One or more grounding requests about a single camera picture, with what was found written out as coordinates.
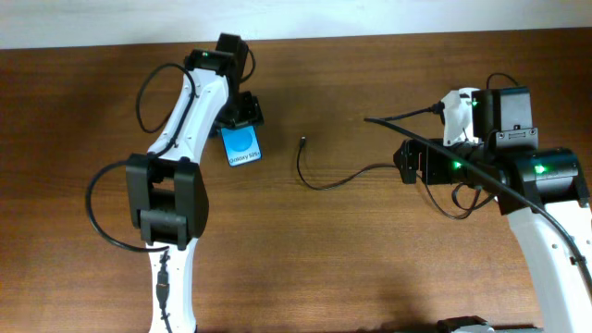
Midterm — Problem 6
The blue Galaxy smartphone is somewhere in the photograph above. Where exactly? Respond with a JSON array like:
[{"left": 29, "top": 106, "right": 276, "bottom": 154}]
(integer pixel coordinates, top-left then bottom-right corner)
[{"left": 221, "top": 126, "right": 262, "bottom": 167}]

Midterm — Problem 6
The black USB charging cable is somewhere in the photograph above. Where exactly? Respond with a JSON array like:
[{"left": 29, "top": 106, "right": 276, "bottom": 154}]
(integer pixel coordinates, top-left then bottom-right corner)
[{"left": 295, "top": 72, "right": 522, "bottom": 220}]

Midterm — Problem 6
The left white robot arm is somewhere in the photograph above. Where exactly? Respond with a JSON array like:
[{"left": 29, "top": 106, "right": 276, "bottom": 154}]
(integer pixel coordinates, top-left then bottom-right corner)
[{"left": 126, "top": 33, "right": 264, "bottom": 332}]

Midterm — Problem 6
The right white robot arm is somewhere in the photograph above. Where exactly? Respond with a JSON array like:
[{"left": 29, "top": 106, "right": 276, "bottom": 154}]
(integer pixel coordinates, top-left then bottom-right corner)
[{"left": 393, "top": 87, "right": 591, "bottom": 332}]

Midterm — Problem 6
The white wall charger adapter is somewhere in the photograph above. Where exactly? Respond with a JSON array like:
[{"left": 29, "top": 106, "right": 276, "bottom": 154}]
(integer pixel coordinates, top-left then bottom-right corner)
[{"left": 450, "top": 87, "right": 478, "bottom": 110}]

